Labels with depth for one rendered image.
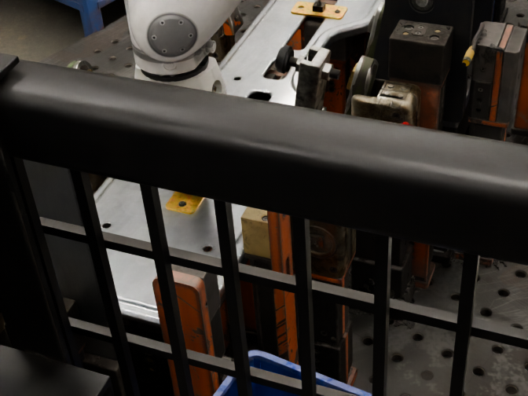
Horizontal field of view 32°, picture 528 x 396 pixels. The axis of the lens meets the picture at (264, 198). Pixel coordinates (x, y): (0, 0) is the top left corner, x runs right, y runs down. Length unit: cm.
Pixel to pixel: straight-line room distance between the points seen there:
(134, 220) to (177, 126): 83
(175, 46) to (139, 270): 27
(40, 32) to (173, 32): 282
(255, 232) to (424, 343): 43
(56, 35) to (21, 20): 21
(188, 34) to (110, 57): 115
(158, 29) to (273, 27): 58
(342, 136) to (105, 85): 8
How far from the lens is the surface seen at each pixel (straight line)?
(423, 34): 116
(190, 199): 110
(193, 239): 105
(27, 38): 365
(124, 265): 103
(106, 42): 207
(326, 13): 145
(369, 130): 25
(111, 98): 27
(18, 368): 36
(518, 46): 124
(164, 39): 87
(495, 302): 139
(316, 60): 93
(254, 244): 99
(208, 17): 86
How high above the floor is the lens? 169
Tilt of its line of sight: 39 degrees down
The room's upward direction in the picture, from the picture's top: 5 degrees counter-clockwise
